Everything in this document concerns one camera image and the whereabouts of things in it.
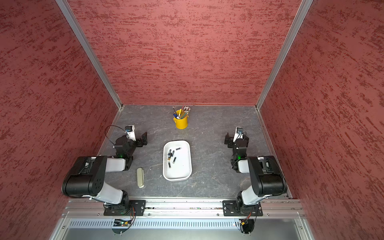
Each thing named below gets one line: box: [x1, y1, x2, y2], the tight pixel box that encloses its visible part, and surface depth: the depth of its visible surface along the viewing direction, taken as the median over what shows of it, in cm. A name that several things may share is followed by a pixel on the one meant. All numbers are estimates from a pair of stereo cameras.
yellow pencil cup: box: [173, 115, 189, 130], surface depth 108 cm
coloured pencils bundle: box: [172, 103, 191, 119], surface depth 104 cm
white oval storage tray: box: [162, 140, 192, 182], surface depth 91 cm
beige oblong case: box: [136, 167, 145, 188], surface depth 83 cm
